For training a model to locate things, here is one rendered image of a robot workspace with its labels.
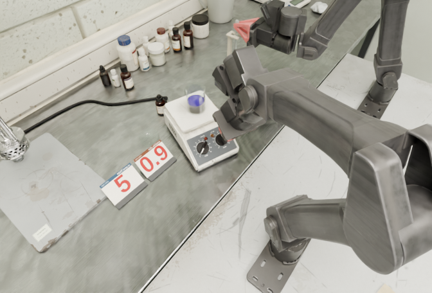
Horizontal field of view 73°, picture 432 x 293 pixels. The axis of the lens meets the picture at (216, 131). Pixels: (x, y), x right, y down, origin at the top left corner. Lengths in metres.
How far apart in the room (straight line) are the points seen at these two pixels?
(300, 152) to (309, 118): 0.47
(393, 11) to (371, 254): 0.66
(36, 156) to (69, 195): 0.17
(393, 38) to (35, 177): 0.98
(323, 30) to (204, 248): 0.63
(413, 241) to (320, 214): 0.14
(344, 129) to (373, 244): 0.11
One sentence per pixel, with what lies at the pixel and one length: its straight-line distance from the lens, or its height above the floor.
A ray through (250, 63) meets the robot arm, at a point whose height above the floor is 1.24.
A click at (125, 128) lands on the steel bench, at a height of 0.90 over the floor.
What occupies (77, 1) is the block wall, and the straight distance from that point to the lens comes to 1.07.
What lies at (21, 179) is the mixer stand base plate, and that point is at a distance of 0.89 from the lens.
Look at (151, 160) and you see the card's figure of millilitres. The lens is 0.78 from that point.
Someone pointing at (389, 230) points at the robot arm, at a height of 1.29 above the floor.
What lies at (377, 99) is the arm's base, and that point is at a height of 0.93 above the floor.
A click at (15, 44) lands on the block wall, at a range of 1.02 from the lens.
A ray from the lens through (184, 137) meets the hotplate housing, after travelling 0.75.
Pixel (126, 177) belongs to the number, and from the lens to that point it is 0.76.
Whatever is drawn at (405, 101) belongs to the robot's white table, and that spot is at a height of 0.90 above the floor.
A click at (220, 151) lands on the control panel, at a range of 0.76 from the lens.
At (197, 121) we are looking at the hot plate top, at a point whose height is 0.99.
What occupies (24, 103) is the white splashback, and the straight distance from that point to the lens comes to 1.04.
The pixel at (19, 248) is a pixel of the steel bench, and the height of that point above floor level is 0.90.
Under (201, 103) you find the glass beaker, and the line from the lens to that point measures 0.75.
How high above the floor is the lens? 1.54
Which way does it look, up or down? 48 degrees down
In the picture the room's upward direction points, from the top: straight up
